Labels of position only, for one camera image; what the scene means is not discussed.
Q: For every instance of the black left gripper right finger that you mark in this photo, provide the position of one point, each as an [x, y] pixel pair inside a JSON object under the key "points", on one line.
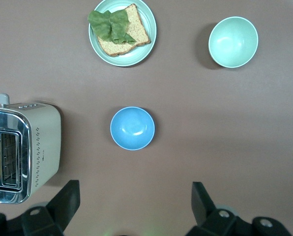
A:
{"points": [[210, 221]]}

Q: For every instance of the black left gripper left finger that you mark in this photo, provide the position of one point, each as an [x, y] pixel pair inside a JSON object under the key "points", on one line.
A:
{"points": [[58, 211]]}

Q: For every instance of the blue bowl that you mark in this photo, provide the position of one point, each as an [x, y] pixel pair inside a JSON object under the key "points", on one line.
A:
{"points": [[131, 127]]}

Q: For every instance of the pale mint bowl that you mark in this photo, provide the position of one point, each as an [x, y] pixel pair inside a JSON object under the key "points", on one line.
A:
{"points": [[232, 41]]}

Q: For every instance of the beige chrome toaster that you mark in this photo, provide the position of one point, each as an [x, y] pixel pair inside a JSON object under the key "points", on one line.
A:
{"points": [[45, 137]]}

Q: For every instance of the green lettuce leaf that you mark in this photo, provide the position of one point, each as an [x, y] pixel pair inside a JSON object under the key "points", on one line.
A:
{"points": [[104, 24]]}

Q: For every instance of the brown bread slice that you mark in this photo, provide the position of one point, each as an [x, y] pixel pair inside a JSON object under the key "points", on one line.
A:
{"points": [[134, 32]]}

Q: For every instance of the pale green plate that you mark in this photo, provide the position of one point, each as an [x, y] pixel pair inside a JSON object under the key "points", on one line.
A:
{"points": [[150, 19]]}

